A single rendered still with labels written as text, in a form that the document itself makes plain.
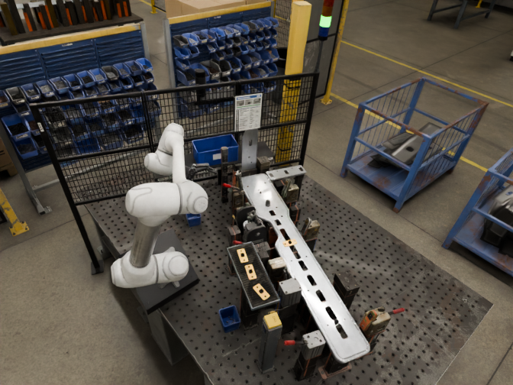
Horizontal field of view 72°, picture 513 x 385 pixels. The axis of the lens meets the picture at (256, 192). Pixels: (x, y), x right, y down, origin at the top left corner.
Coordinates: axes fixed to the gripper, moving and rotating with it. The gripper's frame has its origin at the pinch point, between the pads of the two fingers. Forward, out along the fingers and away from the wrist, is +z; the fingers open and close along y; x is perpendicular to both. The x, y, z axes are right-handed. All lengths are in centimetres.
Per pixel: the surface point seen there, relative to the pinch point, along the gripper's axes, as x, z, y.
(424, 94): 251, 436, 141
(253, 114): 55, 36, 34
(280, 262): -63, 24, 1
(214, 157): 35.3, 17.1, -1.6
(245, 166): 26.6, 37.0, 4.7
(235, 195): -2.8, 21.6, -3.8
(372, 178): 71, 227, 24
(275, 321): -96, 4, -2
